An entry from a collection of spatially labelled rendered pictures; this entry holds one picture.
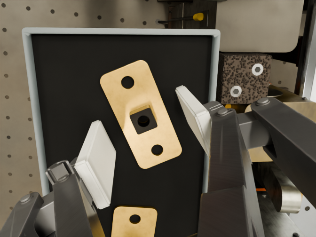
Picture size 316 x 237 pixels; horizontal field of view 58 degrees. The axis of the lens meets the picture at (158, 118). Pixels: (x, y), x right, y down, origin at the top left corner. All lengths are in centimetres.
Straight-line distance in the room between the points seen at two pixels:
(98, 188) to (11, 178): 68
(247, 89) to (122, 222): 18
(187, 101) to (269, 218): 30
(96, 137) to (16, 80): 56
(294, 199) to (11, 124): 62
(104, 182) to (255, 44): 22
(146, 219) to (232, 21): 21
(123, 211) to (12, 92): 53
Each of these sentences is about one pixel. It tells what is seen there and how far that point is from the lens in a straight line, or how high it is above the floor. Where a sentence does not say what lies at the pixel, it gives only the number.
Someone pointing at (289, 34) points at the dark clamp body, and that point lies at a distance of 34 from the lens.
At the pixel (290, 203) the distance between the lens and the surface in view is 38.
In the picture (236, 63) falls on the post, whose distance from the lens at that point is 30.
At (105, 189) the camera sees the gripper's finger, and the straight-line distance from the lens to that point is 16.
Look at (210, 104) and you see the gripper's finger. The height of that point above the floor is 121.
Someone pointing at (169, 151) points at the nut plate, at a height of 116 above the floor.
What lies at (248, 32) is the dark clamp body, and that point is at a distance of 32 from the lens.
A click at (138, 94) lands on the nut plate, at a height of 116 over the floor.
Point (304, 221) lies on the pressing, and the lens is 56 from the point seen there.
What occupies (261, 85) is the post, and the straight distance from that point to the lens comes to 31.
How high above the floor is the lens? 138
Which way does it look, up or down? 72 degrees down
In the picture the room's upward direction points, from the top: 163 degrees clockwise
